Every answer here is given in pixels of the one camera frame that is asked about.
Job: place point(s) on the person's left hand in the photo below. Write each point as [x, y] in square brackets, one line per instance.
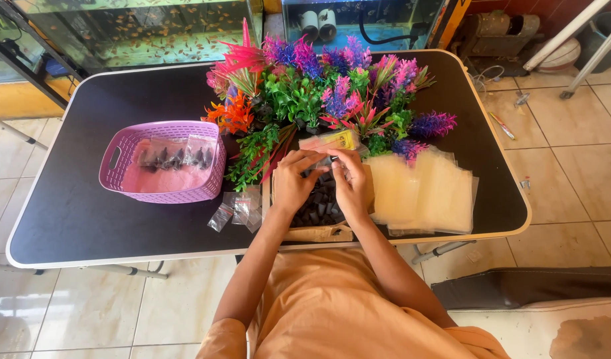
[290, 184]

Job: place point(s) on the person's right hand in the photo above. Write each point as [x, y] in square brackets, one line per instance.
[354, 187]

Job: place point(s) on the small bag with black stone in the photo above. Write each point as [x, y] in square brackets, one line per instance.
[333, 159]

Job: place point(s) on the heap of black air stones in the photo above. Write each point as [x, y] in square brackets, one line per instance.
[320, 204]

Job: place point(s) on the empty small clear zip bag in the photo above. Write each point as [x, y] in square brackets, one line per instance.
[220, 217]
[241, 209]
[255, 212]

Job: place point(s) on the clear packet with yellow label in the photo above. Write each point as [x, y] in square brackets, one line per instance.
[343, 139]

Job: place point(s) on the brown cardboard box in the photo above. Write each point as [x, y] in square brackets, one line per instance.
[315, 233]

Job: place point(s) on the stack of large clear bags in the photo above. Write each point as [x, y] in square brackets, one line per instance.
[425, 192]

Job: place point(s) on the packed bag of air stones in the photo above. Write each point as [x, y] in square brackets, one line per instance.
[202, 155]
[172, 157]
[148, 158]

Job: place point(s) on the heap of artificial aquarium plants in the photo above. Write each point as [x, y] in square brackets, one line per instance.
[305, 89]

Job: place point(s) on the orange shirt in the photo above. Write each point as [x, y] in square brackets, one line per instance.
[335, 309]

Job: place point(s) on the purple plastic basket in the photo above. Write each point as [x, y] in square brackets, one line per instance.
[131, 192]

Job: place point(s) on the white pipe pieces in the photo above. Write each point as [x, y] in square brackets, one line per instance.
[319, 25]

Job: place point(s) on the aquarium with blue bottom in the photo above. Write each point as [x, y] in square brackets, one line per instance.
[385, 20]

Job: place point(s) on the brown old pump machine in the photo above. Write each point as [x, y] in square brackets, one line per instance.
[495, 37]

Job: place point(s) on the black folding table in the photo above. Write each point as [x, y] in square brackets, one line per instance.
[86, 219]

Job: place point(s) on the large aquarium with orange fish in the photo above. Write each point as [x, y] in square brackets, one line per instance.
[146, 35]

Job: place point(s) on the worn white ball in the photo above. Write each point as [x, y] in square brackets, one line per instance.
[562, 55]

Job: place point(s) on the white metal leg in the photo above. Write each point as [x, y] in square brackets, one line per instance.
[16, 132]

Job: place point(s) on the black aquarium stand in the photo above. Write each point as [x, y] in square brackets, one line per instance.
[31, 60]

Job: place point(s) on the grey bucket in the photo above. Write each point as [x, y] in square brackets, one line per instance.
[607, 40]

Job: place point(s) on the white metal frame legs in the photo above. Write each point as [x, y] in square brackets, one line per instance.
[570, 32]

